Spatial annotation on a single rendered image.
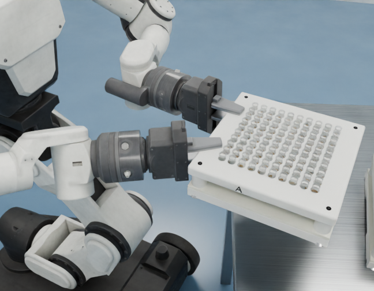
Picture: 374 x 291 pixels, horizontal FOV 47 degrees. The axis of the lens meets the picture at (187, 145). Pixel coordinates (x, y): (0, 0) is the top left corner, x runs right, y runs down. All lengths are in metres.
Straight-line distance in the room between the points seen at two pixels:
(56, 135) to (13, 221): 0.92
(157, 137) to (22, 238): 0.94
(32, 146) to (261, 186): 0.36
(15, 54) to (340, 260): 0.74
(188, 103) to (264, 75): 2.08
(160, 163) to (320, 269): 0.35
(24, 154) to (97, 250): 0.53
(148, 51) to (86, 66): 2.12
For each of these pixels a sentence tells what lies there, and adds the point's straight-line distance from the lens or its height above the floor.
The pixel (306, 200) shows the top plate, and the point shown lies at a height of 1.03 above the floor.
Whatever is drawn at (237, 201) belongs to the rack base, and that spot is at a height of 0.98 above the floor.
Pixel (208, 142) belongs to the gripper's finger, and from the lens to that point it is 0.73.
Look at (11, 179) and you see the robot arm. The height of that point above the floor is 1.05.
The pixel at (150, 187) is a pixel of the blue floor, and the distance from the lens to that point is 2.08.
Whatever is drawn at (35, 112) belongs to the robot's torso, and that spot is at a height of 0.91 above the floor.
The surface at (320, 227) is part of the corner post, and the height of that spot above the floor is 1.00.
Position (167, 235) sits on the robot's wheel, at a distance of 1.65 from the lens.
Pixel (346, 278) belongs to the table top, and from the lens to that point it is 0.84.
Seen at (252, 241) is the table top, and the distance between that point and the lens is 0.85.
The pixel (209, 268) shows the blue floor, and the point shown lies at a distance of 1.80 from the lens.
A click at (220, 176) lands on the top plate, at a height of 1.03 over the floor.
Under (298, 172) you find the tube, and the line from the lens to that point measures 0.71.
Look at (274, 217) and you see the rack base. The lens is 0.70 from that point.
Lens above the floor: 1.52
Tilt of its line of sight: 41 degrees down
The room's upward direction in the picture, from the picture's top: straight up
